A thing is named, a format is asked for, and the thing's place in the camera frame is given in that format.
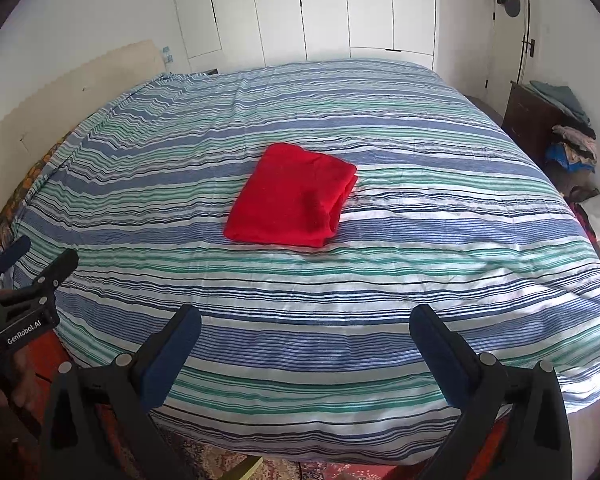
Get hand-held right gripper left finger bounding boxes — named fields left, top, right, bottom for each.
left=39, top=304, right=202, bottom=480

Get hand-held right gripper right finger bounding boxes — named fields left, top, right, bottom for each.
left=409, top=304, right=573, bottom=480

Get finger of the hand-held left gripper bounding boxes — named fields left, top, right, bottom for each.
left=0, top=235, right=32, bottom=291
left=0, top=248, right=80, bottom=306

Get red sweater with white figure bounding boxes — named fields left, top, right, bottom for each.
left=224, top=142, right=358, bottom=249

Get pile of clothes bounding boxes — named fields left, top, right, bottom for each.
left=527, top=80, right=600, bottom=177

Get orange floral bed sheet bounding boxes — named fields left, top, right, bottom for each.
left=0, top=145, right=76, bottom=261

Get orange shaggy rug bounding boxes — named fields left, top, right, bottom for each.
left=25, top=327, right=131, bottom=461

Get blue green striped bed cover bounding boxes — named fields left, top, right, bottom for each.
left=10, top=58, right=600, bottom=461

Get beige headboard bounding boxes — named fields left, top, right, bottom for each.
left=0, top=40, right=166, bottom=161

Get dark wooden dresser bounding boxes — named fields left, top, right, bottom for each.
left=502, top=81, right=581, bottom=163

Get white door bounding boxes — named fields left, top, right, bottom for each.
left=484, top=0, right=537, bottom=97

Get white wardrobe doors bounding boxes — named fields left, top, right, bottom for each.
left=167, top=0, right=438, bottom=73

